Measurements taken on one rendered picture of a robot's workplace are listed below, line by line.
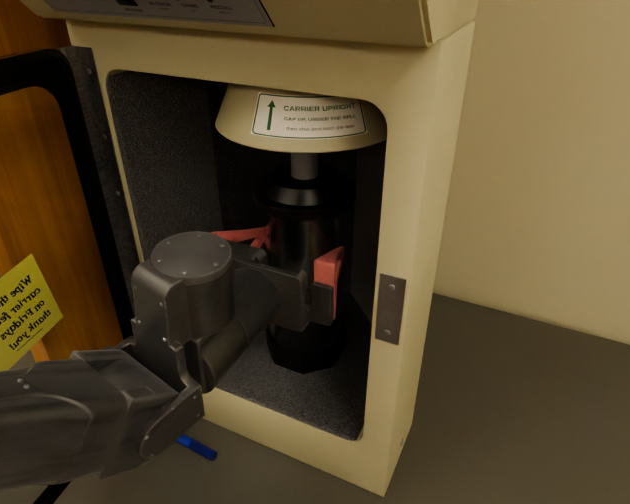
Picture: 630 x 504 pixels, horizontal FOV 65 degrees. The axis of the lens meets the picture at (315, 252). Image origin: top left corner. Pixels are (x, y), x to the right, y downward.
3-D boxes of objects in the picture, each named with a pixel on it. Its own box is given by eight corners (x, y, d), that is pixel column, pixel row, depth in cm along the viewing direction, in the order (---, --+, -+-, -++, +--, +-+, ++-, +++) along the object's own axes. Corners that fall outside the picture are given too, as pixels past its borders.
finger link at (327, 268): (300, 214, 52) (253, 260, 45) (363, 228, 50) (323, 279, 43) (303, 266, 56) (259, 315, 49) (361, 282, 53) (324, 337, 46)
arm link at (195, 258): (73, 403, 38) (144, 468, 34) (30, 288, 31) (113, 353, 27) (192, 319, 46) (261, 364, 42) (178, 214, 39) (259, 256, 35)
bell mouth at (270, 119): (274, 90, 57) (272, 39, 54) (423, 108, 51) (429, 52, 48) (175, 134, 44) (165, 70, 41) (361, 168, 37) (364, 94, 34)
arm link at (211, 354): (152, 385, 41) (209, 413, 39) (140, 325, 37) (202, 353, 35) (203, 333, 46) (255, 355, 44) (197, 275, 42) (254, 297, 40)
